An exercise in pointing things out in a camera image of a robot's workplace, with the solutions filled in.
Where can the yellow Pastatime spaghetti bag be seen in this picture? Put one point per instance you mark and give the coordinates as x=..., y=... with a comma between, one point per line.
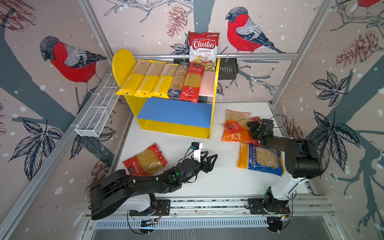
x=145, y=87
x=134, y=78
x=163, y=84

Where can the blue spaghetti bag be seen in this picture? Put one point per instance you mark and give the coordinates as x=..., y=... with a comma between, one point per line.
x=178, y=80

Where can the blue orange pasta bag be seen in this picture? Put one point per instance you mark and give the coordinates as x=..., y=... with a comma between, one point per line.
x=261, y=159

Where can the white wire basket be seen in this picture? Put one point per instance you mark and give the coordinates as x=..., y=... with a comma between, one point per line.
x=102, y=105

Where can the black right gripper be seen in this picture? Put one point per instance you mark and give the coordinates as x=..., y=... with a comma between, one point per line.
x=252, y=125

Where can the black wall basket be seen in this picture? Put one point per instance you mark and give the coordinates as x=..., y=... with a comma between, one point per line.
x=228, y=69

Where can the red short pasta bag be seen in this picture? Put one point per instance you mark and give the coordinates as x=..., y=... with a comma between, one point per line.
x=254, y=139

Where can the orange macaroni bag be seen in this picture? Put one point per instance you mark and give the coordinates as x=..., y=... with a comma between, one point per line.
x=242, y=136

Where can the red spaghetti bag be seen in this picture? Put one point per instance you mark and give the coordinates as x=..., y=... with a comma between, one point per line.
x=240, y=125
x=192, y=84

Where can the red macaroni bag left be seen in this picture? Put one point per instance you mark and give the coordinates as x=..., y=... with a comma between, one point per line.
x=146, y=163

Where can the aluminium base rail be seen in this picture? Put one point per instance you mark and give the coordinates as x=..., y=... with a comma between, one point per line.
x=214, y=213

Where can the Chuba cassava chips bag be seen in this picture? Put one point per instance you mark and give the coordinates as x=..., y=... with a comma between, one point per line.
x=204, y=49

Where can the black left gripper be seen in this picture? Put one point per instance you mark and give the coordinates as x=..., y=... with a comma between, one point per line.
x=208, y=166

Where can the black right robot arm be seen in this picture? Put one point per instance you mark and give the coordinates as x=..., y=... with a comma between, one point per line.
x=295, y=161

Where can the yellow pink blue shelf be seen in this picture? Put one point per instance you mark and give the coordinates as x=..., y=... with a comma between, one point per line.
x=165, y=115

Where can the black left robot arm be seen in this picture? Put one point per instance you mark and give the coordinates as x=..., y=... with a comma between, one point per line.
x=108, y=194

